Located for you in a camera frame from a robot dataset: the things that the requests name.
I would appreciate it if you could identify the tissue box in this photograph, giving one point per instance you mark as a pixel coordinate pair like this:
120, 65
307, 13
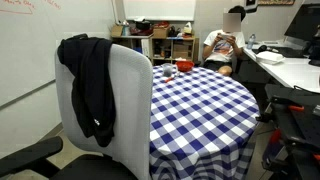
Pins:
187, 29

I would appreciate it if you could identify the grey office chair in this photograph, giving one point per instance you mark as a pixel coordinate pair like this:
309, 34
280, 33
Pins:
131, 100

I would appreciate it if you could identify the blue white checkered tablecloth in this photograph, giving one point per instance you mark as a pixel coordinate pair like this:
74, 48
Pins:
200, 123

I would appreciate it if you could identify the large cardboard box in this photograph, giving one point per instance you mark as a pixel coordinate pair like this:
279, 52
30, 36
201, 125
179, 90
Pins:
181, 51

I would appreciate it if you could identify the open cardboard box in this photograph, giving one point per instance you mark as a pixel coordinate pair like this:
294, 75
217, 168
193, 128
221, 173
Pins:
116, 31

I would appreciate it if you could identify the white foam food container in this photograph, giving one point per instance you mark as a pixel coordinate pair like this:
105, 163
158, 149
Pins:
269, 57

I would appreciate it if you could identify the black pot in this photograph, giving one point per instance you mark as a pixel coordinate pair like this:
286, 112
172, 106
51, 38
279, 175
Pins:
143, 25

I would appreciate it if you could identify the red marker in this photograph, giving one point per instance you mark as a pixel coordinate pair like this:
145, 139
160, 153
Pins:
169, 79

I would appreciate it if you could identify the orange clamp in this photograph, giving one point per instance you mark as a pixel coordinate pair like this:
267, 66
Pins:
296, 108
274, 136

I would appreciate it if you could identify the black keyboard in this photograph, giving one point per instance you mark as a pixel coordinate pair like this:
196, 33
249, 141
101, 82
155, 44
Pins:
286, 52

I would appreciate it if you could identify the white board panel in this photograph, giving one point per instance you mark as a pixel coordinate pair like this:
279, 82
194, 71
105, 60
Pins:
159, 10

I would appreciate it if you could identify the brown cardboard box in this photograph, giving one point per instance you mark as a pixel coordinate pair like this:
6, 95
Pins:
161, 32

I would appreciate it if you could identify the white desk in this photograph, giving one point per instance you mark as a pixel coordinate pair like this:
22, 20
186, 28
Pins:
293, 73

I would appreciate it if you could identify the black bag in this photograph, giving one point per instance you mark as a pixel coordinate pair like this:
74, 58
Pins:
174, 31

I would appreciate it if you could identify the smartphone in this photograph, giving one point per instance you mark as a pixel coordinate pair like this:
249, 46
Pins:
226, 35

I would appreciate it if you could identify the black clothing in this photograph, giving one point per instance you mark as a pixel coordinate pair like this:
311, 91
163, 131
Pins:
91, 90

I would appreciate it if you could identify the wooden shelf unit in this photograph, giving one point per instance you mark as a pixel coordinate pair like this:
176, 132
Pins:
171, 40

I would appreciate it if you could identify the clear water bottle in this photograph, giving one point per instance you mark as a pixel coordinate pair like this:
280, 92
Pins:
251, 42

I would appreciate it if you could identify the black computer monitor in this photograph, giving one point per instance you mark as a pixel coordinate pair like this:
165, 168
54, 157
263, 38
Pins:
305, 23

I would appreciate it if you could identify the framed picture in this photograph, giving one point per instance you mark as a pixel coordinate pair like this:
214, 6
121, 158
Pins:
276, 2

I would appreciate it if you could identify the seated person in white shirt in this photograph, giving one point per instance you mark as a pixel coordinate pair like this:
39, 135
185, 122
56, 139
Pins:
222, 50

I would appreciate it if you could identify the red bowl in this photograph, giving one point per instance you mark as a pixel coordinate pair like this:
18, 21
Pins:
184, 65

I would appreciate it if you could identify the black robot cart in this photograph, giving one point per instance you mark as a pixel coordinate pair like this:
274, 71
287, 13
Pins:
296, 133

